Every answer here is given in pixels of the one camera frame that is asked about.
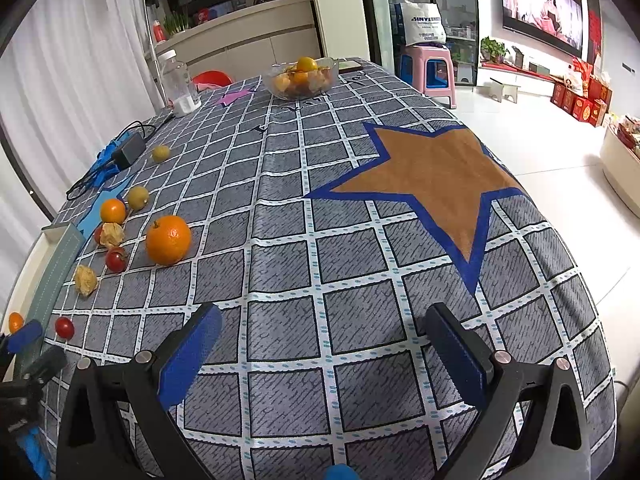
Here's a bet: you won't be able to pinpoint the small mandarin orange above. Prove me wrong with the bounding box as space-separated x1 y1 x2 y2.
8 312 24 334

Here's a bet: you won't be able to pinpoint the red cherry tomato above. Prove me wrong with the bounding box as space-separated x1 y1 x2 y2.
54 316 75 340
105 247 128 273

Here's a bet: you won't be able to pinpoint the physalis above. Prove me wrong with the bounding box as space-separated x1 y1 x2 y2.
74 264 98 297

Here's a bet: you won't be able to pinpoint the large orange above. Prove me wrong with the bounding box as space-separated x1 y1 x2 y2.
145 216 192 266

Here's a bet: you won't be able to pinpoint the white tray teal rim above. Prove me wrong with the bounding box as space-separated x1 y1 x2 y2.
2 222 86 330

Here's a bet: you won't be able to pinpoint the red cherry tomato hidden behind physalis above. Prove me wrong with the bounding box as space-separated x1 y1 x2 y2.
93 224 103 246

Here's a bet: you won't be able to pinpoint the husked physalis fruit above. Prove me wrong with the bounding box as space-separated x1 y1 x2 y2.
98 222 125 249

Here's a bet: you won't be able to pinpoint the small orange tomato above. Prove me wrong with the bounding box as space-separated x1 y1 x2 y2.
100 198 127 224

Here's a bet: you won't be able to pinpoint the yellow-green round fruit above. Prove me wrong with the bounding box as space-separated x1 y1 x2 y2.
126 185 150 211

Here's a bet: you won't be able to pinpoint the grey checkered star tablecloth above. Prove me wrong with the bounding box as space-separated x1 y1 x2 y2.
54 64 617 479

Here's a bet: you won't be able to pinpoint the black power adapter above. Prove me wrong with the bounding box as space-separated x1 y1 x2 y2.
112 131 146 171

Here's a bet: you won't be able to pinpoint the far yellow-green fruit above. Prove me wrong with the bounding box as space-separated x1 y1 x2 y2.
151 145 170 164

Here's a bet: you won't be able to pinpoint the white low cabinet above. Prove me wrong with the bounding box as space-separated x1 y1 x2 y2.
600 127 640 217

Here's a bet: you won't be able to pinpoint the white curtain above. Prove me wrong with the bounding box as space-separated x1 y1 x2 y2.
1 0 163 209

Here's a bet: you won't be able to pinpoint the clear plastic bottle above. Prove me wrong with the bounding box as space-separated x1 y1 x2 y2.
158 50 202 117

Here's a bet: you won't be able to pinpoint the red gift boxes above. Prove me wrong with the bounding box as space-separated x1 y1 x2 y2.
550 58 613 127

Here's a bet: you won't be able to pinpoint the small white step stool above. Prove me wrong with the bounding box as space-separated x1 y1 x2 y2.
487 78 518 104

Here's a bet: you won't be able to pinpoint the red plastic chair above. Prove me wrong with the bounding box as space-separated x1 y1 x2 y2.
193 70 233 91

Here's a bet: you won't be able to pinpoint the pink plastic stool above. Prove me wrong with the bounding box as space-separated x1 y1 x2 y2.
399 46 457 110

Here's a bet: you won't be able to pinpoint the small potted plant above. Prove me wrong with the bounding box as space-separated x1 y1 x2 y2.
480 37 508 64

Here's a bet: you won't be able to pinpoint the beige counter cabinet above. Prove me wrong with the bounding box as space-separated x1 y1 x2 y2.
154 0 322 80

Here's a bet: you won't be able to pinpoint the glass fruit bowl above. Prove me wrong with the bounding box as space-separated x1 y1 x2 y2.
262 56 338 101

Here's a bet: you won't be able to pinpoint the white shopping bag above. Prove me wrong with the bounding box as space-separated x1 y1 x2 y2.
400 0 446 47

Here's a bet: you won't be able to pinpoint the wall television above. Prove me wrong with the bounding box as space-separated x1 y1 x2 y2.
501 0 582 58

